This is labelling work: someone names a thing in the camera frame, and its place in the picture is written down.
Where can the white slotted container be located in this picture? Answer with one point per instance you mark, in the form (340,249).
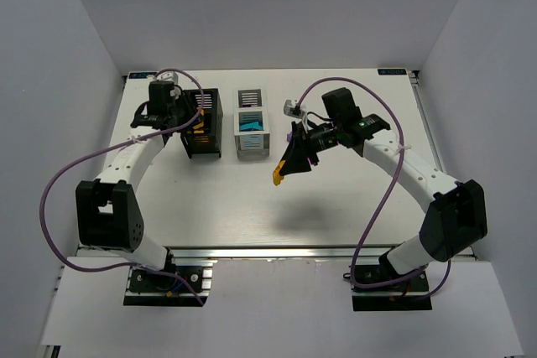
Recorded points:
(250,105)

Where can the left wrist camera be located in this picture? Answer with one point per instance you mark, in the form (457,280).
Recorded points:
(169,76)

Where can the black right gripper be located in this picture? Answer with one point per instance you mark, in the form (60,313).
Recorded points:
(305,142)

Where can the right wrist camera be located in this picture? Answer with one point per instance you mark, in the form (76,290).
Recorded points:
(295,110)

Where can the black slotted container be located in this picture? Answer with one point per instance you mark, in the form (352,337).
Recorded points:
(206,136)

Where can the right blue corner label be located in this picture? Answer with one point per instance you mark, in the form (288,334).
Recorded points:
(391,71)

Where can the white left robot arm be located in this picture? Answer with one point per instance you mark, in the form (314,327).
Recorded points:
(108,213)

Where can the blue corner label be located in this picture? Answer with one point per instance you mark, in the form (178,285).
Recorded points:
(141,75)
(391,71)

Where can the left blue corner label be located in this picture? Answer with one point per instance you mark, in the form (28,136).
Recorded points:
(141,75)

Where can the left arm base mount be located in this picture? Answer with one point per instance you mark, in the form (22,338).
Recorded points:
(148,290)

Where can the yellow orange lego piece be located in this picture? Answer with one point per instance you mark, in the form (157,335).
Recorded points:
(199,125)

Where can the teal long lego brick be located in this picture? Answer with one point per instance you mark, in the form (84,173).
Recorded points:
(251,127)

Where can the yellow L-shaped lego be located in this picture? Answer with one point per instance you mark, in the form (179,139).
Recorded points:
(277,176)

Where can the aluminium table front rail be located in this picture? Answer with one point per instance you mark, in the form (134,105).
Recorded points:
(268,252)

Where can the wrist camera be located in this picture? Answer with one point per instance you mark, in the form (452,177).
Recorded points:
(169,76)
(295,110)

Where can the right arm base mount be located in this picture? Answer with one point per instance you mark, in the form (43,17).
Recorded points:
(409,295)

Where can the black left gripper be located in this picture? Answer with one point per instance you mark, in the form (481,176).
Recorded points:
(185,115)

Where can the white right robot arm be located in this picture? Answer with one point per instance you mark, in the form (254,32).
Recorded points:
(455,212)

